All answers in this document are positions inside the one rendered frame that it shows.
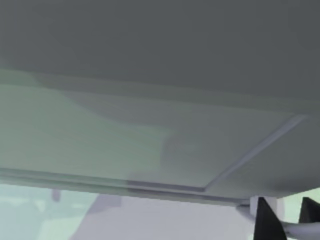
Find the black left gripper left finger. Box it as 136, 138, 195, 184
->
252, 196, 288, 240

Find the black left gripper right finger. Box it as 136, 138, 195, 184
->
298, 196, 320, 225

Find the grey cabinet panel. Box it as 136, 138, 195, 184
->
0, 0, 320, 207

